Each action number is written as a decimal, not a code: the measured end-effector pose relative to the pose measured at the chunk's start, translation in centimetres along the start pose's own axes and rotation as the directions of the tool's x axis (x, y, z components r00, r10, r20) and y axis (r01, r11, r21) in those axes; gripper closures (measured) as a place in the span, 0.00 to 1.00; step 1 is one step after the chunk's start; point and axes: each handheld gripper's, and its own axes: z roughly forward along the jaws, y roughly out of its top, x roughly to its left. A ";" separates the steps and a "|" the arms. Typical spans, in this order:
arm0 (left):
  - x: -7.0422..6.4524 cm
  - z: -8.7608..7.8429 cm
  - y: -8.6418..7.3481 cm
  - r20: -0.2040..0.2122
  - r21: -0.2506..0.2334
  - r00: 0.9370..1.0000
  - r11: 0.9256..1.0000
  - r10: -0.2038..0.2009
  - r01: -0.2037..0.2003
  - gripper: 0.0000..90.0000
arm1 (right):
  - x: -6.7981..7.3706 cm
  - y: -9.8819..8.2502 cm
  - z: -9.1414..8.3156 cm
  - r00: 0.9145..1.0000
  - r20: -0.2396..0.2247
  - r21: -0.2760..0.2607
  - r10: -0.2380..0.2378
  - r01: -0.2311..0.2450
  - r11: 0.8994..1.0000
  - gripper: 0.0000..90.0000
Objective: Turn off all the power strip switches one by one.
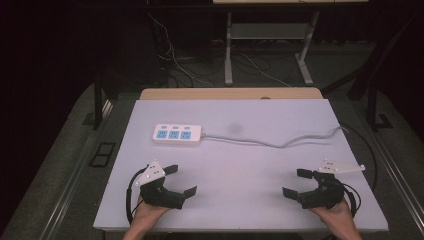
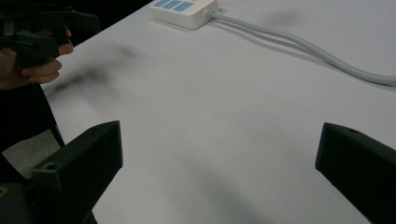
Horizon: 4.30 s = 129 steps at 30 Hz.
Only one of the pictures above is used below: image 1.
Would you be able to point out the black floor socket frame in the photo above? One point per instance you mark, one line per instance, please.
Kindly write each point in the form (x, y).
(102, 154)

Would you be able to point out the person's left hand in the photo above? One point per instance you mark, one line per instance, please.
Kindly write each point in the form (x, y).
(148, 213)

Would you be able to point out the grey metal desk frame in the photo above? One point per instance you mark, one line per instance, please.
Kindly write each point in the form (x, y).
(266, 31)

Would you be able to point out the white power strip blue sockets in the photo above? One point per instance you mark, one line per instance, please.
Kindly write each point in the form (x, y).
(176, 134)

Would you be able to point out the person's right hand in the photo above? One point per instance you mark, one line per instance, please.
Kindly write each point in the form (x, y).
(335, 215)

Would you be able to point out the black metal stand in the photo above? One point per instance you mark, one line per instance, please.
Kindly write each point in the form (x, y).
(372, 106)
(98, 100)

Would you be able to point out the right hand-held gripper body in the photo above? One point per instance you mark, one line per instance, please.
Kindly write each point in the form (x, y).
(321, 191)

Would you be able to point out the metal floor rail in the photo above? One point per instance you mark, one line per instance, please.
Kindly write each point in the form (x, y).
(71, 180)
(395, 173)

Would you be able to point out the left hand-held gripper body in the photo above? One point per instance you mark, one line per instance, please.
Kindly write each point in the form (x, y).
(156, 193)

